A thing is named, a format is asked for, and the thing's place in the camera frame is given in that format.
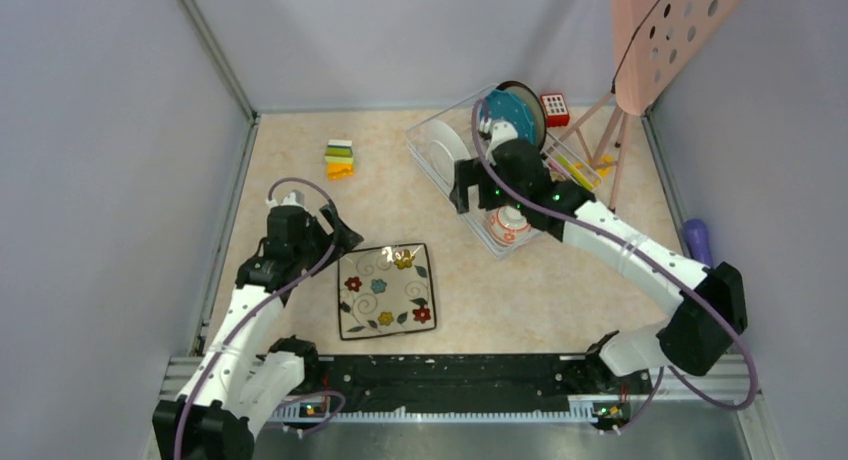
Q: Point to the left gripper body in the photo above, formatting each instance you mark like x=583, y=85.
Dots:
x=313, y=247

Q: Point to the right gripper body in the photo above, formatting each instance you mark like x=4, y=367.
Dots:
x=472, y=172

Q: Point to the red-rimmed cream round plate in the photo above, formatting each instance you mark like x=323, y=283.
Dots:
x=526, y=94

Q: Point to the orange patterned white bowl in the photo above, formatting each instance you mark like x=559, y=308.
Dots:
x=507, y=226

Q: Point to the round white plate red lettering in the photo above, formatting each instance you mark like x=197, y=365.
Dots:
x=445, y=147

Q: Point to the square floral ceramic plate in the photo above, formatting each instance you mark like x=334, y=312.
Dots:
x=385, y=291

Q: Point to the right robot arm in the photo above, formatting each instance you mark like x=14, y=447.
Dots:
x=704, y=306

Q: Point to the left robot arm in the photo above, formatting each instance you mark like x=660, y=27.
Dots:
x=221, y=410

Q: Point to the pink green toy brick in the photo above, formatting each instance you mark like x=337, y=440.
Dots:
x=576, y=172

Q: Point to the red toy calculator block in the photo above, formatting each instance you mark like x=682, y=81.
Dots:
x=556, y=110

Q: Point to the pink tripod stand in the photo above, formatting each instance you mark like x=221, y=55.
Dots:
x=616, y=133

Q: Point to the yellow toy block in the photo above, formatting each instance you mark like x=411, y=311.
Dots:
x=604, y=169

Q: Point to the stacked colourful toy blocks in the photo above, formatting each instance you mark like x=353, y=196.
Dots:
x=339, y=159

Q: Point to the pink perforated board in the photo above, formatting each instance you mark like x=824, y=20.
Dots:
x=653, y=40

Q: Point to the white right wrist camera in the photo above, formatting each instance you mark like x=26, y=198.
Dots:
x=496, y=132

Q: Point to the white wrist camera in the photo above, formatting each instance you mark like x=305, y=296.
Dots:
x=496, y=132
x=294, y=198

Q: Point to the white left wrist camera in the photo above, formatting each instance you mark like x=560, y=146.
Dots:
x=294, y=198

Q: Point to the white wire dish rack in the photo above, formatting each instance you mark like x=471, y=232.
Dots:
x=564, y=198

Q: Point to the purple handle tool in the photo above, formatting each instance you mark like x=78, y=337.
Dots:
x=696, y=239

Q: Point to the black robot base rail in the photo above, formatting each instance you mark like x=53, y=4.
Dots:
x=569, y=374

